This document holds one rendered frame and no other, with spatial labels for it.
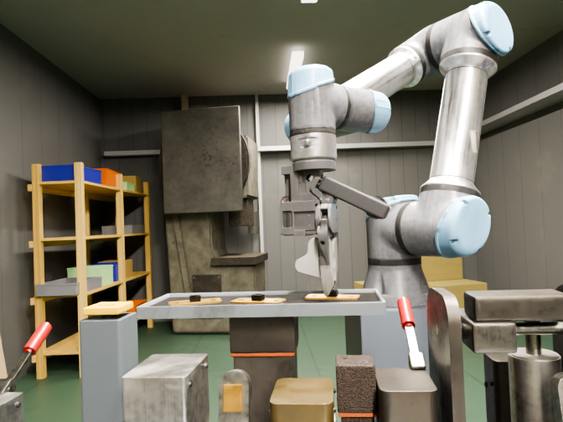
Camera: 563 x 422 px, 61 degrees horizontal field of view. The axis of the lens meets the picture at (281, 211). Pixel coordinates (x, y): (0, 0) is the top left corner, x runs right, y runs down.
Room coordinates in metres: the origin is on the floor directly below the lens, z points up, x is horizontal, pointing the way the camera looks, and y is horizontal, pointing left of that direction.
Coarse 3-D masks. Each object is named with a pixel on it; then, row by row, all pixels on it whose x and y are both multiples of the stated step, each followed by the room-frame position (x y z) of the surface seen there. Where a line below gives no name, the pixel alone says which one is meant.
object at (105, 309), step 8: (96, 304) 0.80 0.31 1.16; (104, 304) 0.80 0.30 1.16; (112, 304) 0.79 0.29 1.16; (120, 304) 0.79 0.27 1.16; (128, 304) 0.80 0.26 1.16; (88, 312) 0.76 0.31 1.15; (96, 312) 0.76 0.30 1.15; (104, 312) 0.76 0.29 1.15; (112, 312) 0.76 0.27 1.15; (120, 312) 0.77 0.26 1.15
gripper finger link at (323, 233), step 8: (320, 232) 0.72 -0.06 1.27; (328, 232) 0.74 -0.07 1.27; (320, 240) 0.72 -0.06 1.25; (328, 240) 0.73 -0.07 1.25; (320, 248) 0.73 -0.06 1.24; (328, 248) 0.73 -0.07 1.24; (320, 256) 0.74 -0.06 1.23; (328, 256) 0.73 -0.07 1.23; (320, 264) 0.74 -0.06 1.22; (328, 264) 0.73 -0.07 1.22
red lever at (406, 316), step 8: (400, 304) 0.74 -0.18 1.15; (408, 304) 0.74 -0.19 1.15; (400, 312) 0.73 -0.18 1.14; (408, 312) 0.73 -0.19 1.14; (400, 320) 0.73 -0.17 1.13; (408, 320) 0.71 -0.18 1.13; (408, 328) 0.71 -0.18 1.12; (408, 336) 0.70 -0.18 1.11; (408, 344) 0.69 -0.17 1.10; (416, 344) 0.68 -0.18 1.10; (416, 352) 0.67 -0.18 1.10; (408, 360) 0.66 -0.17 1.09; (416, 360) 0.65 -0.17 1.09; (424, 360) 0.65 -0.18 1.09; (416, 368) 0.64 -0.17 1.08; (424, 368) 0.64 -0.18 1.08
